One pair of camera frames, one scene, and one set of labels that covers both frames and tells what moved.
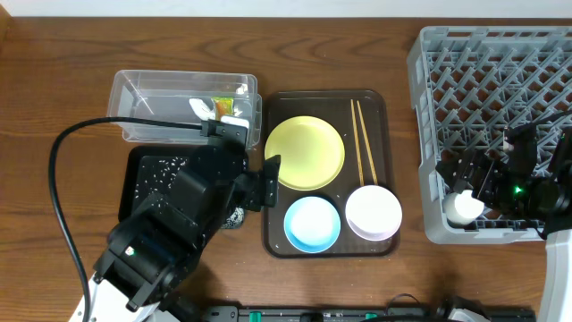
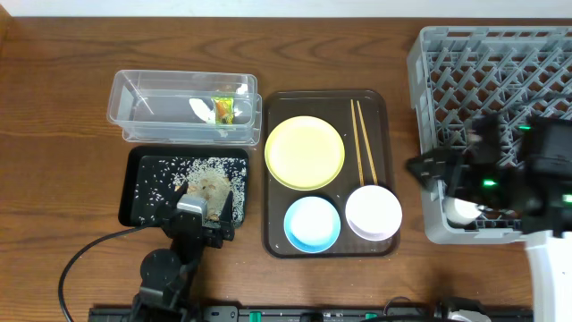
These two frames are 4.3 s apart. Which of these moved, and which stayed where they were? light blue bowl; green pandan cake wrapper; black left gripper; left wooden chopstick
Moved: black left gripper
Stayed: green pandan cake wrapper; left wooden chopstick; light blue bowl
